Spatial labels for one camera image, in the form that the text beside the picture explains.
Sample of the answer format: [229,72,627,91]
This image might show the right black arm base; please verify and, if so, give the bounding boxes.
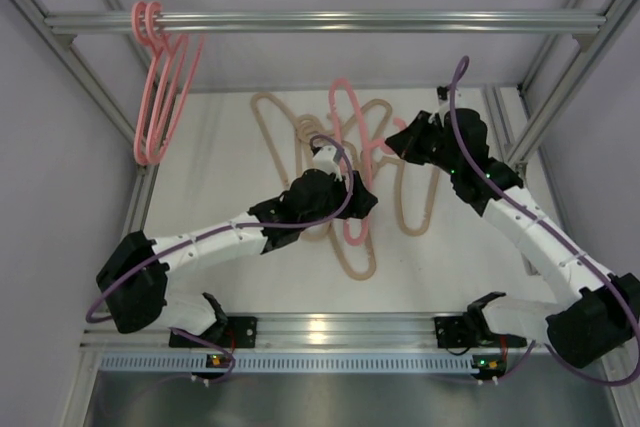
[434,292,506,350]

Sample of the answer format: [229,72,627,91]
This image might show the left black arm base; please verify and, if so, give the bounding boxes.
[169,293,258,350]

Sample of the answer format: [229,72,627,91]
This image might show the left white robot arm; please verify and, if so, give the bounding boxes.
[96,169,378,347]

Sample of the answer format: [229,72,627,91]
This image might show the pink hanger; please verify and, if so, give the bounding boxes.
[144,1,204,164]
[327,77,406,248]
[130,1,192,166]

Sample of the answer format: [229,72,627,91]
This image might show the aluminium hanging rail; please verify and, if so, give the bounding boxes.
[41,8,609,40]

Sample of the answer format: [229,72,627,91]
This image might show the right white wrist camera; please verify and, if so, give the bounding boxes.
[436,86,462,123]

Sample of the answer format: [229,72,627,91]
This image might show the grey slotted cable duct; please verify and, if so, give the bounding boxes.
[100,352,504,374]

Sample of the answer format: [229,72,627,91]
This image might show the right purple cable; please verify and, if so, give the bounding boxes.
[437,56,640,387]

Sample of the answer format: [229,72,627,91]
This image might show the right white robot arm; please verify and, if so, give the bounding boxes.
[385,109,639,368]

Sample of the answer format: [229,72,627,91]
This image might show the front aluminium rail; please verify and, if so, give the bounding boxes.
[79,311,551,348]

